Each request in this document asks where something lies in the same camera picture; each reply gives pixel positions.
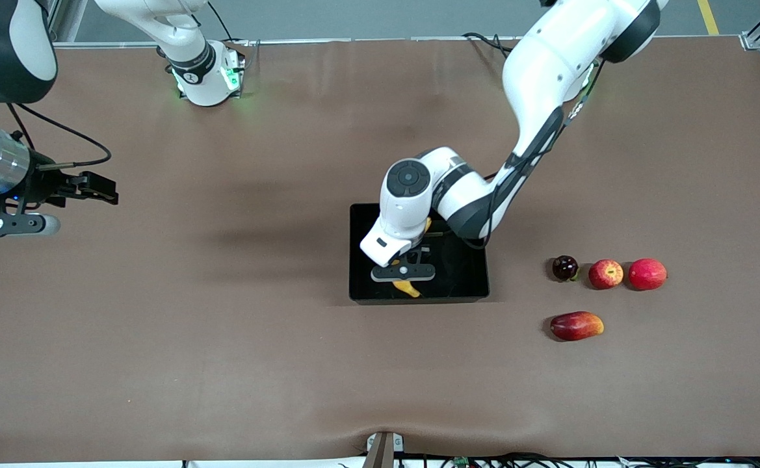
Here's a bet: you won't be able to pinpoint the black right arm base cable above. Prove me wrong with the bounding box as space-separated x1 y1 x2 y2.
207 0 252 47

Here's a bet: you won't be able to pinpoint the silver table edge rail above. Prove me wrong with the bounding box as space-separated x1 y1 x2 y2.
51 35 744 50

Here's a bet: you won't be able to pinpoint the black left arm base cables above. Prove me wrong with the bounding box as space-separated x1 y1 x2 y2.
462 31 517 60

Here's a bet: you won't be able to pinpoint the black rectangular plastic box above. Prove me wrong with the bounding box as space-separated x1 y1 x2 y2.
348 203 490 305

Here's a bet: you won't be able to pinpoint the dark purple plum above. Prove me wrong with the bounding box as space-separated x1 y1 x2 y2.
552 255 579 283

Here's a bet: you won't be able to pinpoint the brown camera stand post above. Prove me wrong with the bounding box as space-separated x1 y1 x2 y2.
361 432 396 468

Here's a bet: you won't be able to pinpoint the small red yellow apple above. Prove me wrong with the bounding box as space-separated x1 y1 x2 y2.
588 259 624 290

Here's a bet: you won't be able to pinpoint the red round apple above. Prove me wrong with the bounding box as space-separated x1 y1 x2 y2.
628 258 668 291

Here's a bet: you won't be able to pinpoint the aluminium frame profile with bracket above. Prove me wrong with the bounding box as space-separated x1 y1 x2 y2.
47 0 89 46

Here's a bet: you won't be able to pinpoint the yellow banana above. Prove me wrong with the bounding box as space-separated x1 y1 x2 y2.
389 217 432 298

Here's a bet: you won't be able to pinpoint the grey metal post bracket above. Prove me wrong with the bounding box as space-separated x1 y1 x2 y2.
366 432 405 454

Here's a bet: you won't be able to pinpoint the brown table cover mat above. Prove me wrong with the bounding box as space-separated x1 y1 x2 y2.
0 36 760 463

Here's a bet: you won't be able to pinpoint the red yellow mango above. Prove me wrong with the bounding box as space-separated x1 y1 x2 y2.
550 311 605 342

